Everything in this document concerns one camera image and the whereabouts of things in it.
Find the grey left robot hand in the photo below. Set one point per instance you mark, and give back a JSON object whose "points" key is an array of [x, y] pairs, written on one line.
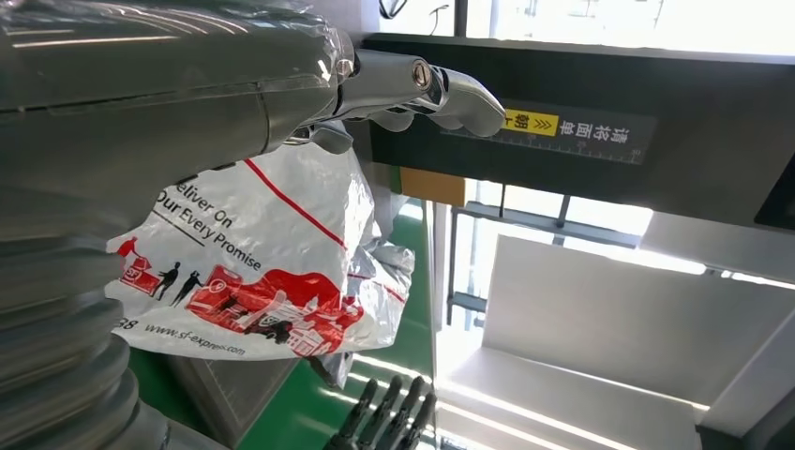
{"points": [[155, 93]]}

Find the white courier bag package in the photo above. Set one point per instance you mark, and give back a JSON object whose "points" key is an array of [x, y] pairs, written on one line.
{"points": [[261, 248]]}

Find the brown cardboard box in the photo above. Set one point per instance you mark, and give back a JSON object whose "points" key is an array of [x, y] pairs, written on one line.
{"points": [[432, 186]]}

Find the black inbound scanner machine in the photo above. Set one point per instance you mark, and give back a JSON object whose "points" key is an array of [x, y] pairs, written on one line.
{"points": [[559, 74]]}

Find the aluminium conveyor frame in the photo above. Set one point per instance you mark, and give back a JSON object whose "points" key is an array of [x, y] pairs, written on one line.
{"points": [[438, 279]]}

